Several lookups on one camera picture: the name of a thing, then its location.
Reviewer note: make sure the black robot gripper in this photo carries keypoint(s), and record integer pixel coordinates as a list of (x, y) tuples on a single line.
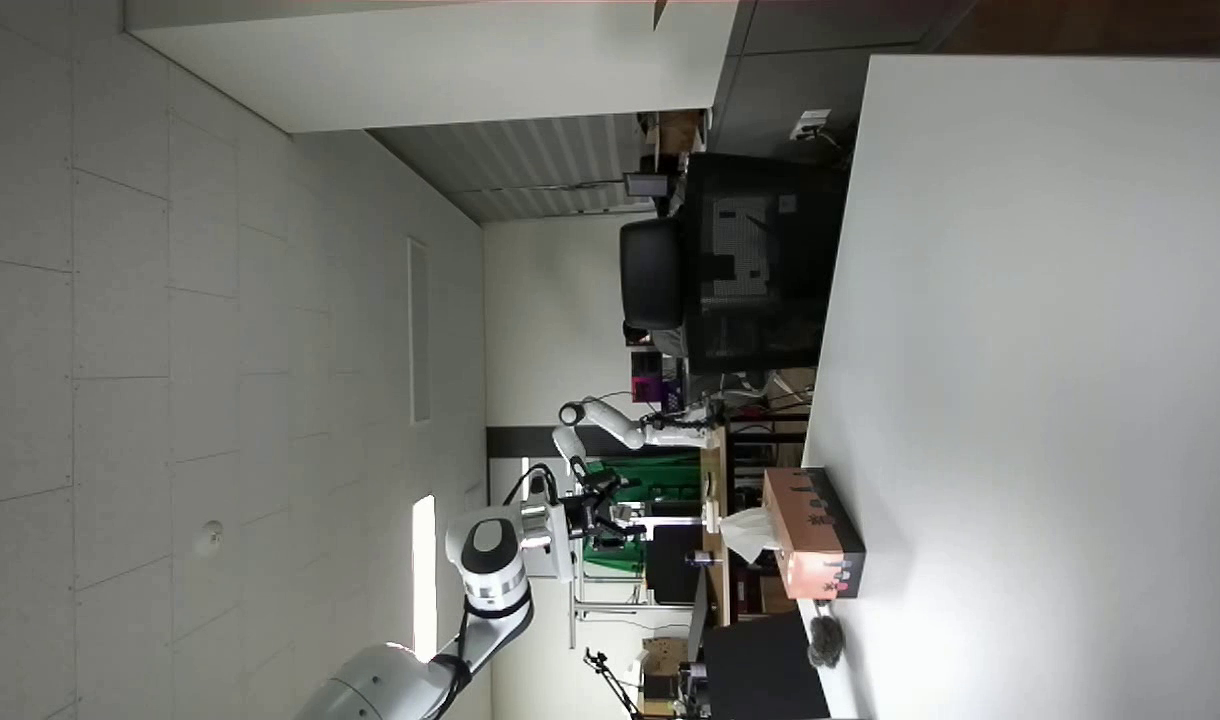
[(588, 519)]

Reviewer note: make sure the white tissue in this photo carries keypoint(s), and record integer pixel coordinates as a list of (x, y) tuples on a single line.
[(748, 532)]

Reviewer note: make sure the pink tissue box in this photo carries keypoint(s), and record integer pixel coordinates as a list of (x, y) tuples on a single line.
[(819, 542)]

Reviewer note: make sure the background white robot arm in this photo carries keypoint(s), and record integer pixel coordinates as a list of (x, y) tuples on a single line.
[(638, 520)]

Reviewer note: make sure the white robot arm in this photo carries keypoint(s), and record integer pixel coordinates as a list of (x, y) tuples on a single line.
[(420, 679)]

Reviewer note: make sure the black round object on counter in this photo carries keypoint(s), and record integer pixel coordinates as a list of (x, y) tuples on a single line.
[(826, 643)]

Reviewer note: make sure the black monitor on desk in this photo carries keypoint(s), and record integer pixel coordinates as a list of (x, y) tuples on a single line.
[(675, 567)]

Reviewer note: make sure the black office chair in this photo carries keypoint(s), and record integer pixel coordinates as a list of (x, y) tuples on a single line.
[(743, 268)]

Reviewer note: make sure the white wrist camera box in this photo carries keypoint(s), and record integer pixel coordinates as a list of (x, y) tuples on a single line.
[(542, 525)]

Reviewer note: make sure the black camera tripod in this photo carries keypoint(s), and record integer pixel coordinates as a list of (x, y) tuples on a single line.
[(599, 663)]

